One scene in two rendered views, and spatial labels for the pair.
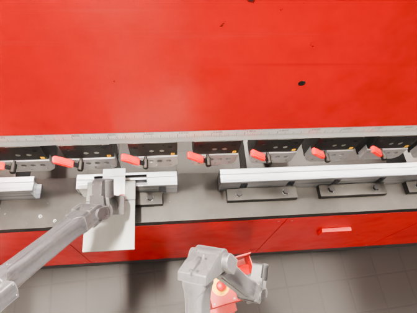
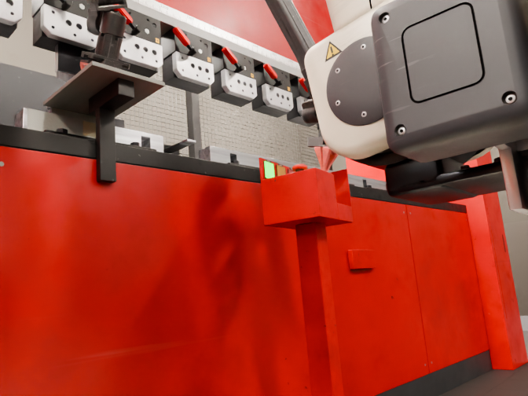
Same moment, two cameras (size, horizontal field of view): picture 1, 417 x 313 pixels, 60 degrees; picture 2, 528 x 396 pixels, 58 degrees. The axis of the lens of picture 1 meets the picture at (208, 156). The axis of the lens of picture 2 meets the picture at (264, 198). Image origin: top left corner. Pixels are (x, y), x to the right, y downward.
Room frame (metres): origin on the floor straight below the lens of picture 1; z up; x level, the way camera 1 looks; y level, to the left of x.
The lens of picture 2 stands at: (-0.75, 0.59, 0.50)
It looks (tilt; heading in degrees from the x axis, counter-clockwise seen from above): 11 degrees up; 327
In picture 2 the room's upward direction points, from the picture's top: 5 degrees counter-clockwise
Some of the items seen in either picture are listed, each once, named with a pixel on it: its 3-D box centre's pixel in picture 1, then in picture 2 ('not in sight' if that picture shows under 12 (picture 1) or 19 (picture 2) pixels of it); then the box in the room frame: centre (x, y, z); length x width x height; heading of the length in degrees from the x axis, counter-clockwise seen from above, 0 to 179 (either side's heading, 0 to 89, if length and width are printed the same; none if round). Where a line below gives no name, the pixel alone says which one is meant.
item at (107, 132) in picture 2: not in sight; (111, 133); (0.31, 0.31, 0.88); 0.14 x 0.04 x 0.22; 13
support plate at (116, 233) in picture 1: (110, 214); (102, 93); (0.35, 0.32, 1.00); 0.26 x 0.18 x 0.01; 13
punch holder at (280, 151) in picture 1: (273, 141); (232, 77); (0.63, -0.21, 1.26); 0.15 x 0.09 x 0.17; 103
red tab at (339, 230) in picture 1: (334, 231); (361, 259); (0.58, -0.68, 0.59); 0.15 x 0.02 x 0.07; 103
